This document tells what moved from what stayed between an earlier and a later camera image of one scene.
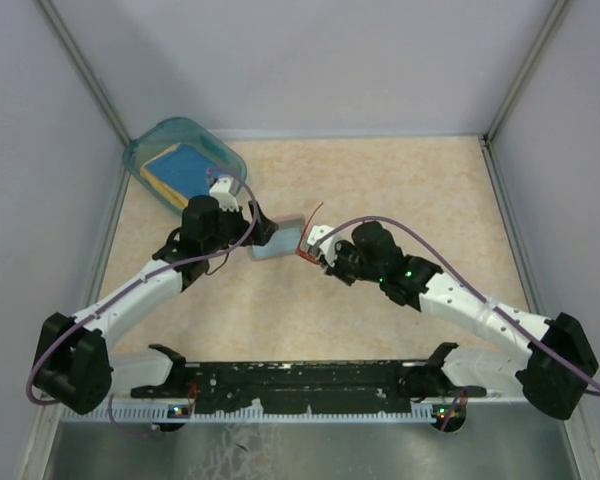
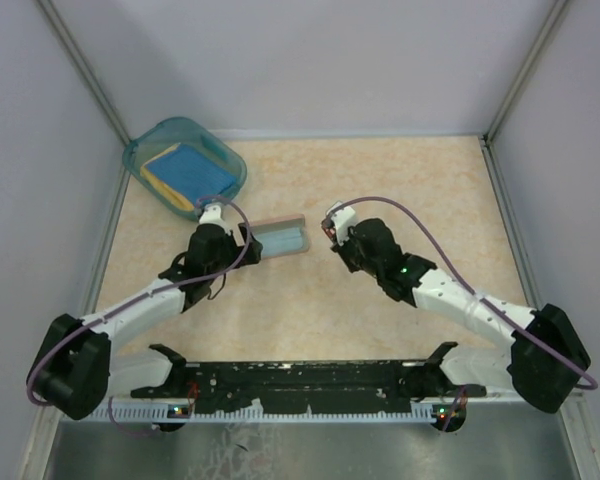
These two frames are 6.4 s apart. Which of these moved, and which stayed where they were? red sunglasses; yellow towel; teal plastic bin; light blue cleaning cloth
Moved: red sunglasses
Stayed: teal plastic bin; light blue cleaning cloth; yellow towel
